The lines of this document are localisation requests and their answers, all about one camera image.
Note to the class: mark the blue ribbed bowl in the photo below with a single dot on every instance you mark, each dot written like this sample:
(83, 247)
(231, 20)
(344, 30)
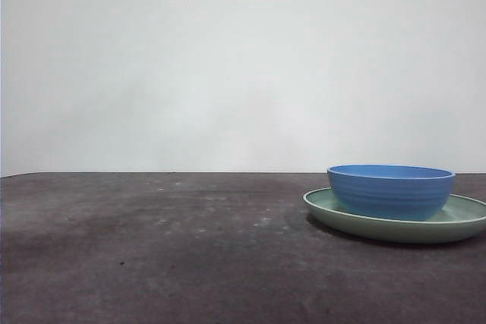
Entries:
(391, 195)

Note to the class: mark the pale green plate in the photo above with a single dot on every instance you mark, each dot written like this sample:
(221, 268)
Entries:
(379, 227)

